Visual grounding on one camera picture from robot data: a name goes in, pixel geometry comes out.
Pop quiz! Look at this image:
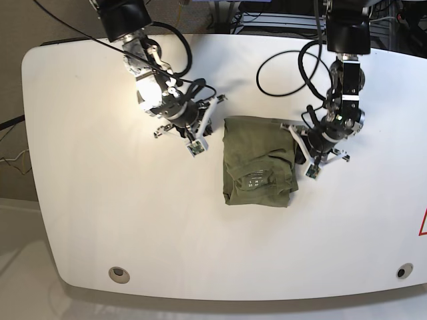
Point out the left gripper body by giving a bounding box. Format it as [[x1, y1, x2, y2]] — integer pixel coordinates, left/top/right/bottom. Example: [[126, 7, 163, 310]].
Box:
[[305, 127, 347, 160]]

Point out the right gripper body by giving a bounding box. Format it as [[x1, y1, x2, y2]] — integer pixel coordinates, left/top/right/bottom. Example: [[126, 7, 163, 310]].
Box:
[[159, 100, 211, 137]]

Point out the olive green T-shirt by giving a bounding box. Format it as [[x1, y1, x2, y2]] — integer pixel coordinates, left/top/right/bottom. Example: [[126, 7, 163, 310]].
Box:
[[223, 116, 298, 207]]

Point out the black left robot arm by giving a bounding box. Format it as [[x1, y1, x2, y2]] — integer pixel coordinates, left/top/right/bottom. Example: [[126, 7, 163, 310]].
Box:
[[298, 1, 370, 167]]

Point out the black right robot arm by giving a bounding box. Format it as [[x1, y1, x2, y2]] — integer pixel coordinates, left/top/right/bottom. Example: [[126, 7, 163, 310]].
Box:
[[91, 1, 213, 141]]

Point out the red warning triangle sticker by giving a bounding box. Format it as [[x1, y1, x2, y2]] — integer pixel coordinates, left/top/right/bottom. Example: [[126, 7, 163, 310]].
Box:
[[418, 210, 427, 236]]

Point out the right table grommet hole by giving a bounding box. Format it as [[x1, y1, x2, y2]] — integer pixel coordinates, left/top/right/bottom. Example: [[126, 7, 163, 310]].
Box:
[[396, 263, 414, 279]]

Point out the table grommet hole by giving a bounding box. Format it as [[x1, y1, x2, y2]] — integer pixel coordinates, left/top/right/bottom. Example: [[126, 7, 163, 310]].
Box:
[[108, 267, 130, 284], [396, 263, 414, 279]]

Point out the left table grommet hole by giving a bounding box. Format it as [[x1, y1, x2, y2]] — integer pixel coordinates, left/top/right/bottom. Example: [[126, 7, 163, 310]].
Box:
[[108, 267, 130, 284]]

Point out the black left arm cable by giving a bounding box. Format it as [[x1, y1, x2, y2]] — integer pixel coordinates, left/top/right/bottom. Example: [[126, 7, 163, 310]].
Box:
[[256, 0, 334, 104]]

